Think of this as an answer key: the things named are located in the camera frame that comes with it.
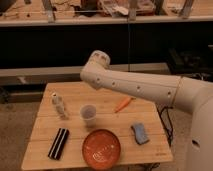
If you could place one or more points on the clear plastic bottle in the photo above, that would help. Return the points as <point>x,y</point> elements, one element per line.
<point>59,106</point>

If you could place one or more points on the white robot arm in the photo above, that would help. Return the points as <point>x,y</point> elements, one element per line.
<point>192,96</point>

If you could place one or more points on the orange carrot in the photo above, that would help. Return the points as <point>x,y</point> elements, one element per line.
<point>123,104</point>

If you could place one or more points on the wooden table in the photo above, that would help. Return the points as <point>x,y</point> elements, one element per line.
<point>77,94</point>

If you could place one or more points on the blue grey sponge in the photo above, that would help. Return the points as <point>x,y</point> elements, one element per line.
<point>139,133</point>

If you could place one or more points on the orange bowl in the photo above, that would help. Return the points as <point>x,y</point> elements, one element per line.
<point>101,149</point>

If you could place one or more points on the black striped box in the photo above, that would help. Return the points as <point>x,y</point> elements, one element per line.
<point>58,144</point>

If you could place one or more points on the wooden shelf with clutter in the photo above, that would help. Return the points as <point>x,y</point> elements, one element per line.
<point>95,12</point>

